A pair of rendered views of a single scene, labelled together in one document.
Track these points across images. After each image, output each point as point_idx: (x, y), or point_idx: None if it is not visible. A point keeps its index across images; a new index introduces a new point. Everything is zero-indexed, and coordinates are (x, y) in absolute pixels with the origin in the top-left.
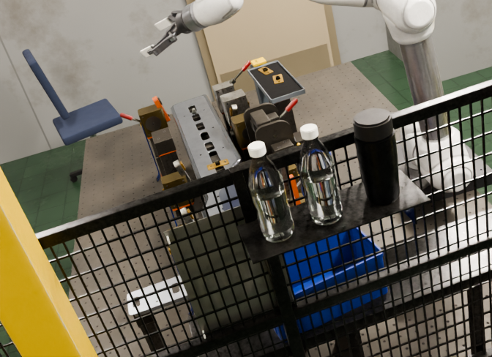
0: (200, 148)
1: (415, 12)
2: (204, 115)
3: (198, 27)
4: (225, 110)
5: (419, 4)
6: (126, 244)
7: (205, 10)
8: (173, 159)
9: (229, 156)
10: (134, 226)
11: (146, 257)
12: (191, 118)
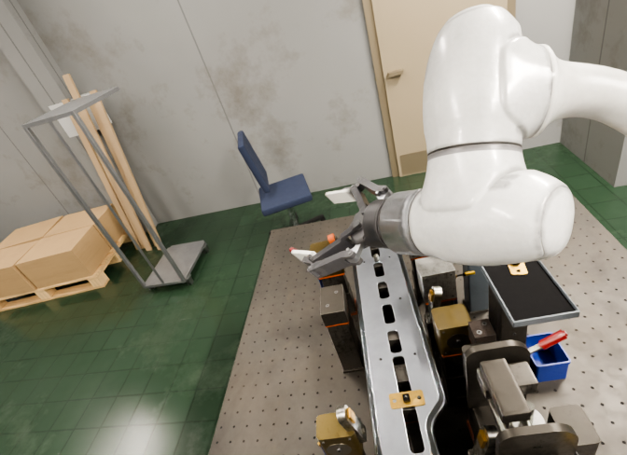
0: (381, 341)
1: None
2: (389, 268)
3: (414, 255)
4: (422, 285)
5: None
6: (276, 424)
7: (448, 241)
8: (343, 330)
9: (425, 382)
10: (291, 390)
11: None
12: (372, 269)
